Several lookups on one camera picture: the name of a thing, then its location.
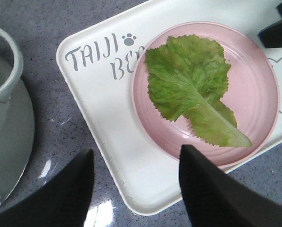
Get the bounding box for pink round plate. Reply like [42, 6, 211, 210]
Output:
[132, 21, 280, 169]

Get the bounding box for green lettuce leaf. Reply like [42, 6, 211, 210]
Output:
[145, 35, 252, 148]

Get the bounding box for pale green electric cooking pot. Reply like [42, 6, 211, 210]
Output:
[0, 28, 35, 206]

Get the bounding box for cream bear serving tray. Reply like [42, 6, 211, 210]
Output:
[56, 0, 282, 216]

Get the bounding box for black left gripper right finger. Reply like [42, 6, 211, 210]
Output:
[179, 145, 282, 227]

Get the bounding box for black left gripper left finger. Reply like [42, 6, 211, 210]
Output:
[0, 149, 94, 227]

